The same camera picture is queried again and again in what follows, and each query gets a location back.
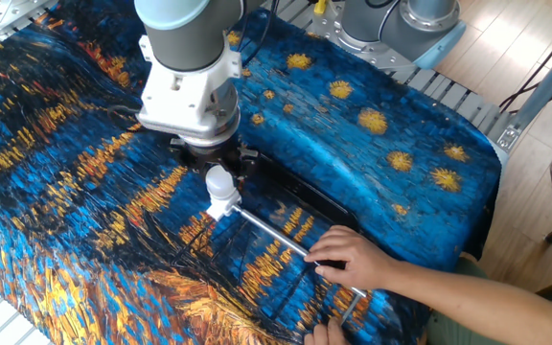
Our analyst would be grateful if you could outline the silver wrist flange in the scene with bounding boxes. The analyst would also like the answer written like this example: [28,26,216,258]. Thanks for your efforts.
[179,80,242,150]

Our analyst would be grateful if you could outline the aluminium frame strut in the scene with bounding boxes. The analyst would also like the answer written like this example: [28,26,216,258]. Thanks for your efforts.
[495,40,552,150]

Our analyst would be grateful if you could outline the person's right forearm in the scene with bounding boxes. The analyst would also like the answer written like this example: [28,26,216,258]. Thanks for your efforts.
[393,258,552,345]

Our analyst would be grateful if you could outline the starry night painting tablecloth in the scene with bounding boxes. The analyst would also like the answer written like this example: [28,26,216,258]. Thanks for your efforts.
[0,0,503,345]

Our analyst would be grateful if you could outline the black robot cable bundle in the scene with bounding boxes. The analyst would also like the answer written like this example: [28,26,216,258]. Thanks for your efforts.
[105,0,280,121]

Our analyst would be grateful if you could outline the person's left hand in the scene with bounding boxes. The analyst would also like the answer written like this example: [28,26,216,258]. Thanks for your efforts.
[303,318,354,345]

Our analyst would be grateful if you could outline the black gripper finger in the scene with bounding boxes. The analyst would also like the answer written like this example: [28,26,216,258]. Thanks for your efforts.
[168,136,196,167]
[235,143,261,186]

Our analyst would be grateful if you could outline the black plastic tray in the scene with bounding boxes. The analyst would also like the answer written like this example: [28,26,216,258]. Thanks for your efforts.
[235,153,361,265]

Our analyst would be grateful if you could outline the white light bulb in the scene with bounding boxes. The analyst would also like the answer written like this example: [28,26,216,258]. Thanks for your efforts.
[204,165,238,201]

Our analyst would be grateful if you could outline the person's right hand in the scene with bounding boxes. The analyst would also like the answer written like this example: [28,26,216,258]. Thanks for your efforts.
[303,224,400,291]

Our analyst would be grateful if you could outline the white socket metal rod stand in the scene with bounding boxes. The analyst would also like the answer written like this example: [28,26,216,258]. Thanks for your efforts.
[204,189,368,326]

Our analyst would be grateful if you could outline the black floor cables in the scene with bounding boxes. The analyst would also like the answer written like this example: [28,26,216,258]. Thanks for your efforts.
[498,13,552,114]

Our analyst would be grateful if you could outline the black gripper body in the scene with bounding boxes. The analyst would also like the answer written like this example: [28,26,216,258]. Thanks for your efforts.
[184,141,243,176]

